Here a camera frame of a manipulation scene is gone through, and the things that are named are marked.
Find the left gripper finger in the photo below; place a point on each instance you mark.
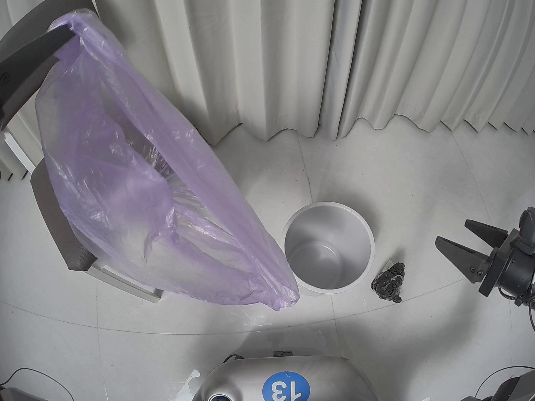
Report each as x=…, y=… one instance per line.
x=37, y=46
x=16, y=86

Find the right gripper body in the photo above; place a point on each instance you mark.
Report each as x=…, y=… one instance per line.
x=514, y=270

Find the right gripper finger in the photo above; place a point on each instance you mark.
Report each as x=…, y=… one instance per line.
x=464, y=259
x=487, y=234

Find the black plastic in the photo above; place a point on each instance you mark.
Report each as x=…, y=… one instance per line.
x=388, y=284

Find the purple plastic bag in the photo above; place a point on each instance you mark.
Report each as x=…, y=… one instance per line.
x=125, y=161

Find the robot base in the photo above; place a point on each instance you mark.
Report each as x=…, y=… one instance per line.
x=242, y=382

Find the white trash bin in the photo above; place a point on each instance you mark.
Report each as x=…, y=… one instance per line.
x=330, y=244

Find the grey padded white chair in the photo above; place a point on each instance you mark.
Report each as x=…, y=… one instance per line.
x=58, y=224

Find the white curtain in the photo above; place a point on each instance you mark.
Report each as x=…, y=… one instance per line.
x=418, y=48
x=209, y=57

